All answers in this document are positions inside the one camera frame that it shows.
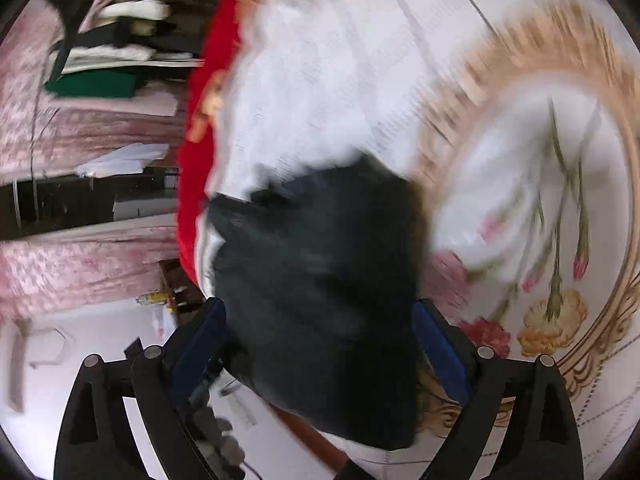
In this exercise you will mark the yellow packets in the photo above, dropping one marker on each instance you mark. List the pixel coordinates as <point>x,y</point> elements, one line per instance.
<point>152,298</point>

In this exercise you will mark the white puffer jacket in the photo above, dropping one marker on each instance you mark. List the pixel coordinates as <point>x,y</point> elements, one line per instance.
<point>115,56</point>

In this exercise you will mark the black leather jacket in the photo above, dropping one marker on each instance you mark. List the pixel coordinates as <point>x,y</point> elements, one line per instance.
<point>320,285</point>

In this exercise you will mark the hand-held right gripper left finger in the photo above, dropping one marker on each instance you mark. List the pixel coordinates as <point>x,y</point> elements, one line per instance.
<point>197,355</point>

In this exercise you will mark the white diamond-pattern floral sheet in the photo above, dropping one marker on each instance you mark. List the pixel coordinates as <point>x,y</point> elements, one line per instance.
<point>525,170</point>

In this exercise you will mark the pale pink long coat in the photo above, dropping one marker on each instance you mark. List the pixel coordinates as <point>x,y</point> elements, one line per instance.
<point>125,105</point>

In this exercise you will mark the white flat cloth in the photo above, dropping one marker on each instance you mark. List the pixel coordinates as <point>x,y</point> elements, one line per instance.
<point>125,160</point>

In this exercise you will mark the pink floral curtain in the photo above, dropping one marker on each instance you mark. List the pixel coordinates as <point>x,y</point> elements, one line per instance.
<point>75,260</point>

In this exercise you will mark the black hanging coat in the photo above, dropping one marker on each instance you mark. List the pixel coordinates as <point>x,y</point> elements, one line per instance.
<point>120,36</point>

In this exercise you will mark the green hanging garment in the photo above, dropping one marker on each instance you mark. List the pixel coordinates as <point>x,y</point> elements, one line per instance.
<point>92,85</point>

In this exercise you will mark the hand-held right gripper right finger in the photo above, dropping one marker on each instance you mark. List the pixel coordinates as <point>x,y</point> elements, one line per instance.
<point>442,355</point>

